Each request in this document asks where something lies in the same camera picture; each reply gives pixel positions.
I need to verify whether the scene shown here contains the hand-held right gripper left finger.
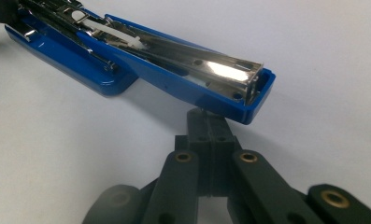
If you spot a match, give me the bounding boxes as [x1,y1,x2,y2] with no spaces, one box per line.
[174,107,212,197]

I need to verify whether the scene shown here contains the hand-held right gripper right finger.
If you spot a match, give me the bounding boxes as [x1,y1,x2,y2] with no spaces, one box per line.
[210,114,242,198]

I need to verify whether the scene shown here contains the blue stapler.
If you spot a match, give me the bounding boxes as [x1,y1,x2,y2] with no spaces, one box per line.
[4,0,277,126]

